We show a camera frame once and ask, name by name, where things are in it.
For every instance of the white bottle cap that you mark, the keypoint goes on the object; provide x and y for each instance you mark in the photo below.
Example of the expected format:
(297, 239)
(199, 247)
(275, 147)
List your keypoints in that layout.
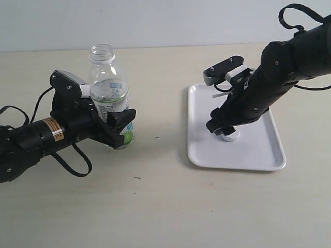
(233, 137)

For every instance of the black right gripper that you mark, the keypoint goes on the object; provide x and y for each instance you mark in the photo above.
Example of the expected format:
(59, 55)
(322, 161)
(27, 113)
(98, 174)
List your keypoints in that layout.
(249, 98)

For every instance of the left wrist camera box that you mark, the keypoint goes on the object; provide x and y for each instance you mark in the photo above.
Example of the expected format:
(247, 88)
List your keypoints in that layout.
(69, 86)

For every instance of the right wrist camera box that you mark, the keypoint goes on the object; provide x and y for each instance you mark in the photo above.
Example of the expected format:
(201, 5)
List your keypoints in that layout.
(225, 70)

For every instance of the clear plastic water bottle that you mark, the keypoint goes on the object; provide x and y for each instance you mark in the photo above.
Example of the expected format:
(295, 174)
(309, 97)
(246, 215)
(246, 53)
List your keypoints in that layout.
(107, 80)

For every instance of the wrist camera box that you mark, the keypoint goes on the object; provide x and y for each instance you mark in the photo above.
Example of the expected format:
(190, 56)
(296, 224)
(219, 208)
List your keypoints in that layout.
(225, 70)
(69, 86)

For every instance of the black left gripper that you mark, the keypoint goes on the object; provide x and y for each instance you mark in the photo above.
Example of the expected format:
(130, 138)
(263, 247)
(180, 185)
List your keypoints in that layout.
(80, 120)

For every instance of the white plastic tray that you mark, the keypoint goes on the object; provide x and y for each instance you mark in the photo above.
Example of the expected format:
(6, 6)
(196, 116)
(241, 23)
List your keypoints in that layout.
(258, 146)

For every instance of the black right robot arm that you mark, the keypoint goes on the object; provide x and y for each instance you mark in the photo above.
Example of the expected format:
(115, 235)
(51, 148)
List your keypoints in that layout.
(304, 57)

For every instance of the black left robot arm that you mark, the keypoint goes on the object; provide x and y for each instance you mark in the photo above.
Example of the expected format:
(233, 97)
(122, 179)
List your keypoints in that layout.
(25, 146)

